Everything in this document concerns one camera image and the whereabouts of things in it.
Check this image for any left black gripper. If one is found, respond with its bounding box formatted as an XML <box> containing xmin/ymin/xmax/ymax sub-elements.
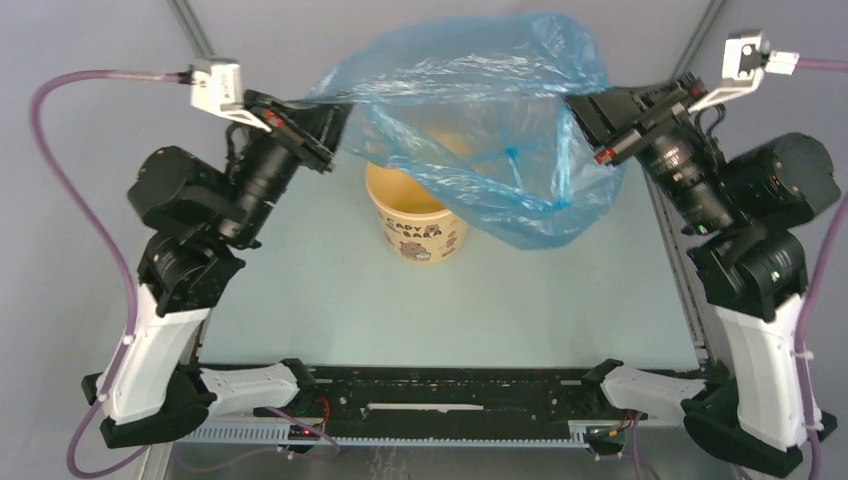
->
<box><xmin>225</xmin><ymin>86</ymin><xmax>364</xmax><ymax>243</ymax></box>

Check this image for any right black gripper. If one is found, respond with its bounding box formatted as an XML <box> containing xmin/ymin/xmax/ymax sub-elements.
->
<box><xmin>551</xmin><ymin>67</ymin><xmax>728</xmax><ymax>231</ymax></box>

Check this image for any yellow capybara trash bin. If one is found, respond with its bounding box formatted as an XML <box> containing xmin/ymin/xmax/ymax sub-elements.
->
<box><xmin>365</xmin><ymin>162</ymin><xmax>470</xmax><ymax>264</ymax></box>

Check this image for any blue plastic trash bag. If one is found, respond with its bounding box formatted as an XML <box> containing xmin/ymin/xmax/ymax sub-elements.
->
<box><xmin>306</xmin><ymin>13</ymin><xmax>625</xmax><ymax>250</ymax></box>

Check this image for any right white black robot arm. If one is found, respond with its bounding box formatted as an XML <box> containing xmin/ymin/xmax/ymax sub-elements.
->
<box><xmin>566</xmin><ymin>75</ymin><xmax>840</xmax><ymax>478</ymax></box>

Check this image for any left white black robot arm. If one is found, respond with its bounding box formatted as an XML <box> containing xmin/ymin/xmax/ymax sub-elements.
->
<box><xmin>82</xmin><ymin>90</ymin><xmax>353</xmax><ymax>449</ymax></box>

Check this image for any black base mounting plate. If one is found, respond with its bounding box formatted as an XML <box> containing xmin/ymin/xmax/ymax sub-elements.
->
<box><xmin>282</xmin><ymin>366</ymin><xmax>632</xmax><ymax>440</ymax></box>

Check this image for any left small circuit board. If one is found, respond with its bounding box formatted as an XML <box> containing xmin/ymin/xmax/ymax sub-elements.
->
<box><xmin>287</xmin><ymin>426</ymin><xmax>321</xmax><ymax>442</ymax></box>

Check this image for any small circuit board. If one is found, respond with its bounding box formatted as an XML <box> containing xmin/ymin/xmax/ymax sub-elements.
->
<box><xmin>287</xmin><ymin>426</ymin><xmax>321</xmax><ymax>442</ymax></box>
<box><xmin>584</xmin><ymin>428</ymin><xmax>626</xmax><ymax>443</ymax></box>

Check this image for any right small circuit board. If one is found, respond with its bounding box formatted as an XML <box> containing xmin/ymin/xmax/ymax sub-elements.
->
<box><xmin>584</xmin><ymin>428</ymin><xmax>626</xmax><ymax>443</ymax></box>

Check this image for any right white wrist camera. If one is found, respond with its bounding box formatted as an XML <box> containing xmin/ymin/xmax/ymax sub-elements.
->
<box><xmin>688</xmin><ymin>30</ymin><xmax>800</xmax><ymax>114</ymax></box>

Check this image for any white toothed cable duct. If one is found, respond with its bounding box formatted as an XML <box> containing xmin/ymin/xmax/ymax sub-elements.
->
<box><xmin>179</xmin><ymin>421</ymin><xmax>588</xmax><ymax>448</ymax></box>

